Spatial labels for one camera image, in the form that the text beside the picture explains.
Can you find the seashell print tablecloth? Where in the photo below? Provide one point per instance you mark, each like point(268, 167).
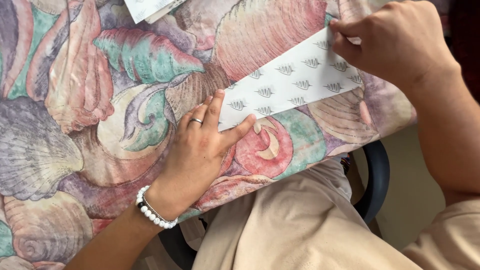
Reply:
point(75, 112)

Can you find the person's left hand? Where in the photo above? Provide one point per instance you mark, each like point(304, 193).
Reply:
point(195, 157)

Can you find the white patterned paper sheet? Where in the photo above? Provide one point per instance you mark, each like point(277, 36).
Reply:
point(292, 82)

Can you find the dark maroon fabric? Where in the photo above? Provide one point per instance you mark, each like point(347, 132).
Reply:
point(467, 45)

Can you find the black chair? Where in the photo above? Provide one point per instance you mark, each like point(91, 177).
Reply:
point(377, 180)

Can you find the person's right hand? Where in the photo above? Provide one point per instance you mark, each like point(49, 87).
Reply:
point(397, 45)

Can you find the stack of white papers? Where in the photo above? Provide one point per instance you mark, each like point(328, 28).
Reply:
point(146, 9)

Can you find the person's right fingers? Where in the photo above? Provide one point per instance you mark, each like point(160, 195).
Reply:
point(343, 47)

